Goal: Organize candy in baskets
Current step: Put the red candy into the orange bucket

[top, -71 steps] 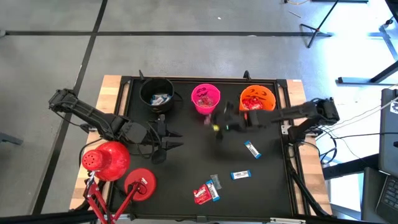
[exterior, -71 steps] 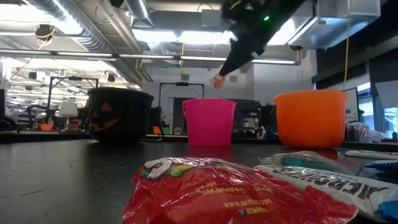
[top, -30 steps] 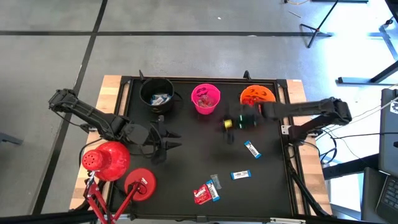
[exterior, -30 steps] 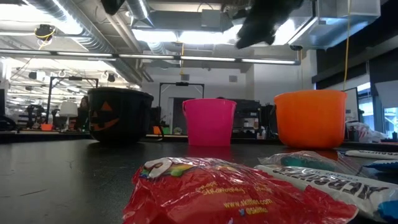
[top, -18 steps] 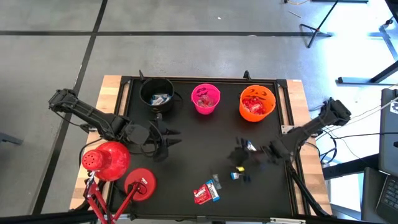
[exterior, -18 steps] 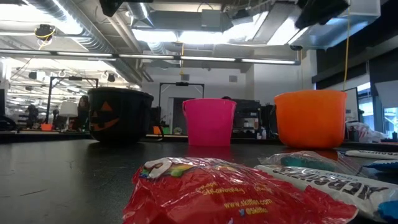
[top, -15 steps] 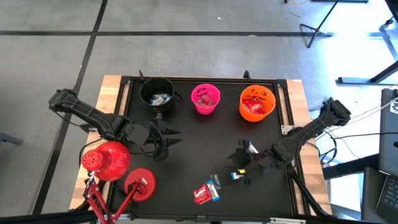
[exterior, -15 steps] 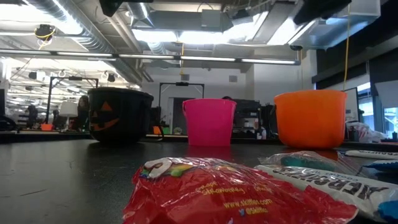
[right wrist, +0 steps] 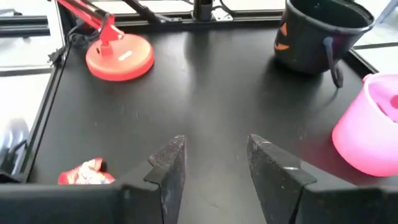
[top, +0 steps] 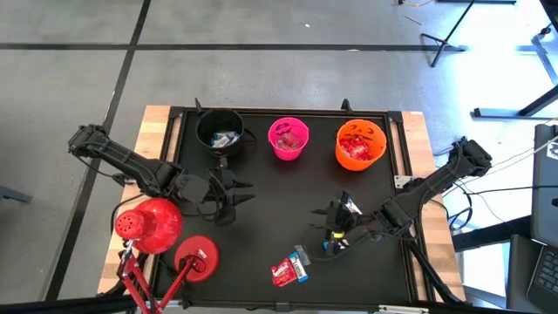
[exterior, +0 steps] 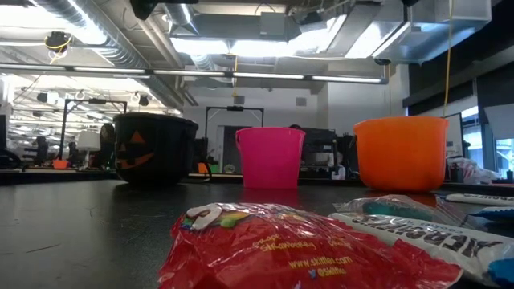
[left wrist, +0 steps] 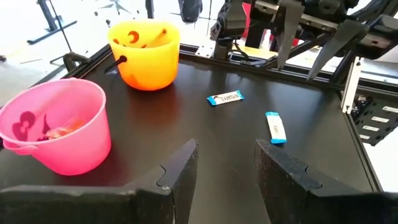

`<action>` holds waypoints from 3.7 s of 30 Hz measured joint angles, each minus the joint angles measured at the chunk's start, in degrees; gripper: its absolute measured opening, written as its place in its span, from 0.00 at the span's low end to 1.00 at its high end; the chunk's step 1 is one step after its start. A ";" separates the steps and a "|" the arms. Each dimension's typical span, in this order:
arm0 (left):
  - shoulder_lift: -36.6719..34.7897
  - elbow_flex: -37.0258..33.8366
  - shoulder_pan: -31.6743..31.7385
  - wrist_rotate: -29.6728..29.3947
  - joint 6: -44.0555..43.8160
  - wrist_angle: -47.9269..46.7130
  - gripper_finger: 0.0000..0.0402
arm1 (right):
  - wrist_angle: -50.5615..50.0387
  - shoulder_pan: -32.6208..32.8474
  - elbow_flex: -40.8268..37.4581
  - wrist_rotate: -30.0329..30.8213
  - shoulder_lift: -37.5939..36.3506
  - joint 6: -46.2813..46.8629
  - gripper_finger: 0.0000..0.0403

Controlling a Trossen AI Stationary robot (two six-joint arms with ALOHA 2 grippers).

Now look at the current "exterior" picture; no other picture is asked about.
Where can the black ceiling camera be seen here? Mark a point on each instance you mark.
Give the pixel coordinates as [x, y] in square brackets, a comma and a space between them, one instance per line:
[382, 62]

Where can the white plastic bag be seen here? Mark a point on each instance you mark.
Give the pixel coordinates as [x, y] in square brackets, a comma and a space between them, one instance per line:
[470, 168]

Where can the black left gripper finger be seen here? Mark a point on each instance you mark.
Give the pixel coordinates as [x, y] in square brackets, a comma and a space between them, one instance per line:
[142, 8]

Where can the black rectangular frame stand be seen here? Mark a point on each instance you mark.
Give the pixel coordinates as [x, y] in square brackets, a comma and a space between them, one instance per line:
[235, 108]
[96, 100]

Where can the small orange box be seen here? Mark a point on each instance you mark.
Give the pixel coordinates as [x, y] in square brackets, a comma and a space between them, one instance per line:
[203, 168]

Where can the silver round ventilation duct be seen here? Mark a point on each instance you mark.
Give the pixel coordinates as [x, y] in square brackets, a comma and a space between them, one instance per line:
[182, 26]

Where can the silver rectangular air duct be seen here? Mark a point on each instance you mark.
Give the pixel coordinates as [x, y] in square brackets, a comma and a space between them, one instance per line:
[401, 44]

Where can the white shade lamp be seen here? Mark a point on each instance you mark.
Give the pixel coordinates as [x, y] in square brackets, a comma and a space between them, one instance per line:
[88, 140]

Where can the grey wall vent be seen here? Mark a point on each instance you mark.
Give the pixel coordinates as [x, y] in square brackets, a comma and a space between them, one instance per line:
[239, 100]
[301, 101]

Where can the clear bag teal candy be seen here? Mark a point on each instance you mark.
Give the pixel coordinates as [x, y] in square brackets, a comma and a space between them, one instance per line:
[393, 208]

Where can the white board black frame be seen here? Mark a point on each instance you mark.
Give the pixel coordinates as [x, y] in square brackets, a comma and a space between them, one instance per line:
[455, 136]

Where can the long ceiling light bar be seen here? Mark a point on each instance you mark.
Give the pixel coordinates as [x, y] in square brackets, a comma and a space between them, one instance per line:
[192, 73]

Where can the black jack-o-lantern bucket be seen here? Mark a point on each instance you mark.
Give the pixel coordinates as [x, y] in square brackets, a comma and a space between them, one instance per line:
[168, 152]

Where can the person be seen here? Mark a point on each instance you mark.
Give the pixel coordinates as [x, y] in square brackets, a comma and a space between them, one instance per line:
[107, 144]

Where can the black equipment rack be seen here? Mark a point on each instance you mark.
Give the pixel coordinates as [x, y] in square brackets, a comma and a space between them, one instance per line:
[319, 140]

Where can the orange plastic bucket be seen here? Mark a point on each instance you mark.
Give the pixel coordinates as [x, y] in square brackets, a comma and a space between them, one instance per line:
[401, 156]

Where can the red Skittles candy pack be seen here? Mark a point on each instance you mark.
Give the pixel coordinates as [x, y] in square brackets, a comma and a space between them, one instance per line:
[301, 253]

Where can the pink plastic bucket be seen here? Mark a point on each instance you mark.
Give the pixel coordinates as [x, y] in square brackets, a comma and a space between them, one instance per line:
[271, 156]

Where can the orange bin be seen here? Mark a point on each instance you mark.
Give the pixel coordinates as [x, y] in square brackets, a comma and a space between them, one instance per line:
[60, 164]

